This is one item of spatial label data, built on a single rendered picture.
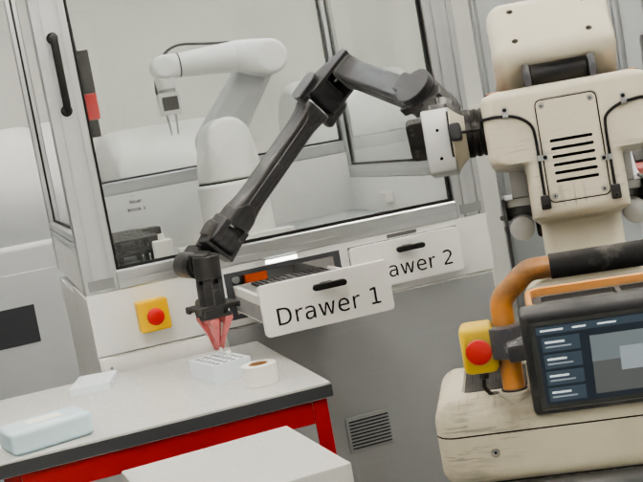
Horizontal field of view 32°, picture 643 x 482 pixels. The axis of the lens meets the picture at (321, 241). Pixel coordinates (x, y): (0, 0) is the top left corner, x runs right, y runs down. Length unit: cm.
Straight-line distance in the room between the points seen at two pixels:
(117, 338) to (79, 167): 40
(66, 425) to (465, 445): 77
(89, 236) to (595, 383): 138
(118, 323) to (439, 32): 106
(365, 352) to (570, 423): 122
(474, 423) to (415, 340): 121
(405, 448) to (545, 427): 126
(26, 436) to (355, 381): 100
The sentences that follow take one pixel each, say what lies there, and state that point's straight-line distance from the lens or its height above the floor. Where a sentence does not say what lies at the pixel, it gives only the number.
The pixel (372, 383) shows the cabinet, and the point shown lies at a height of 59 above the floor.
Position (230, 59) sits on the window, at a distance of 267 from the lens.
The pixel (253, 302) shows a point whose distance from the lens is 248.
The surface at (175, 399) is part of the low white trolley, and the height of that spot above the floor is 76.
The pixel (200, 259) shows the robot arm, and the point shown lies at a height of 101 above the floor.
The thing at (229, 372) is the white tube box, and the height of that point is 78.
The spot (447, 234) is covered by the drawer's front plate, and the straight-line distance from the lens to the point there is 279.
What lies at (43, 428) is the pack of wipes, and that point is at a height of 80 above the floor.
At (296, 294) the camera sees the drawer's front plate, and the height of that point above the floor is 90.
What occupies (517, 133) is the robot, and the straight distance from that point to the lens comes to 188.
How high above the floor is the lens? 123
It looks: 6 degrees down
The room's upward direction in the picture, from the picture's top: 10 degrees counter-clockwise
